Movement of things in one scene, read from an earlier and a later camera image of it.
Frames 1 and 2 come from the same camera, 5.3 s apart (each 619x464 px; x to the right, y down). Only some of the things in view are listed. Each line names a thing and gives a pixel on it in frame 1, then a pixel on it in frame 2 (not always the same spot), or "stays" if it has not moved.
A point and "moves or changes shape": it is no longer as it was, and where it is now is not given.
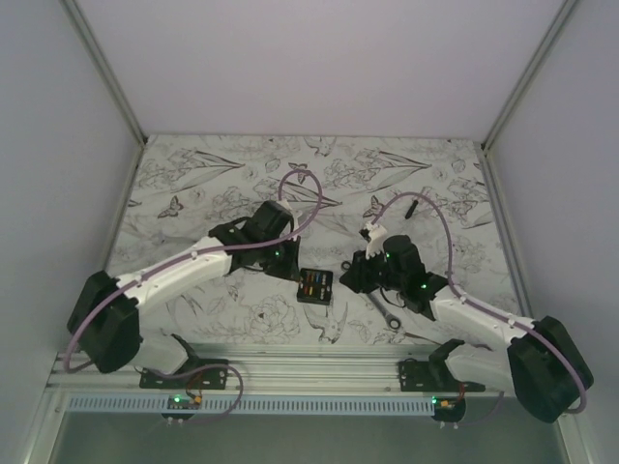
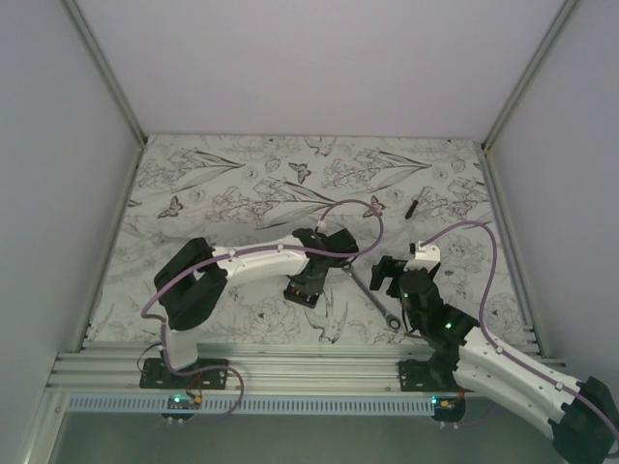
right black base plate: [415, 375] stays
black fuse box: [314, 286] moves or changes shape
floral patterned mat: [434, 192] stays
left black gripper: [290, 269] -> [319, 283]
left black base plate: [200, 378] stays
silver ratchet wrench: [393, 320] stays
